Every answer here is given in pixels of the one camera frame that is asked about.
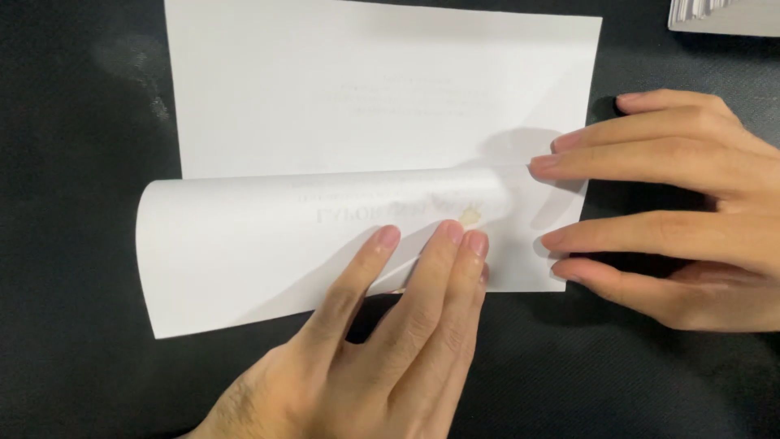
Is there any person's left hand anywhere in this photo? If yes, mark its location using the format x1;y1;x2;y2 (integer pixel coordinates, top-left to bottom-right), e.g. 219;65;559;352
182;221;491;439

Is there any person's right hand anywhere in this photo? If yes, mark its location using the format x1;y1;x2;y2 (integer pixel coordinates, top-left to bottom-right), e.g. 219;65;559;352
528;89;780;333

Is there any white printed paper sheet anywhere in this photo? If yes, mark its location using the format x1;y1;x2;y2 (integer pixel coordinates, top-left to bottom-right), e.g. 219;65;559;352
135;0;603;340

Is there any stack of white papers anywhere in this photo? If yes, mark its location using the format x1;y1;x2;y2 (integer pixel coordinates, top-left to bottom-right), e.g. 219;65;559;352
668;0;780;38

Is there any black table cloth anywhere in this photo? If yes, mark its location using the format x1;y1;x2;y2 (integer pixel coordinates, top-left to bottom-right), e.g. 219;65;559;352
0;0;780;439

